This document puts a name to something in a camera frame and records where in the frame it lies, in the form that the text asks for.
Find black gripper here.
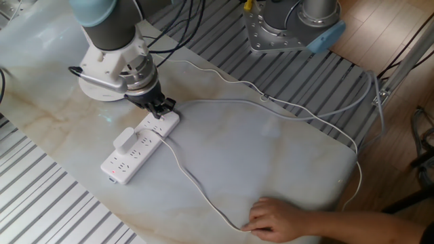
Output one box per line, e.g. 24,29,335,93
124,82,177,120

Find white plug adapter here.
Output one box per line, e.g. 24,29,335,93
113,127,138,155

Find thin white lamp cord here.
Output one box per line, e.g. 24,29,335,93
136,59,363,234

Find person's bare forearm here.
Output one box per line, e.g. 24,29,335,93
304,210,429,244

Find white power strip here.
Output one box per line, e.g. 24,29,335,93
100,110,180,186

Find white lamp base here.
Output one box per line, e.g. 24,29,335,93
78,76,127,102

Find person's bare hand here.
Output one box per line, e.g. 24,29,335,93
241,197,315,243

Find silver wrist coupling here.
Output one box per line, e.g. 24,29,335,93
121,54,159,96

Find dark metal chair base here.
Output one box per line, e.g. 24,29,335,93
382,106,434,214

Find black shirt sleeve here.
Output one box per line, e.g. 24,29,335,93
420,222,434,244

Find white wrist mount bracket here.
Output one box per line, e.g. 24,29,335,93
68,26,151,95

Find grey power strip cable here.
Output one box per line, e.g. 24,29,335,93
172,70,387,150

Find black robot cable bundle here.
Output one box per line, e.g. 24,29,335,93
142,0,207,68

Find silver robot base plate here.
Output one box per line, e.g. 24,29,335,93
243,1,316,54

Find aluminium frame post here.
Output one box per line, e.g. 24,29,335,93
371,20,434,108

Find black cables behind post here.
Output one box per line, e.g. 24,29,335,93
377,13,434,81

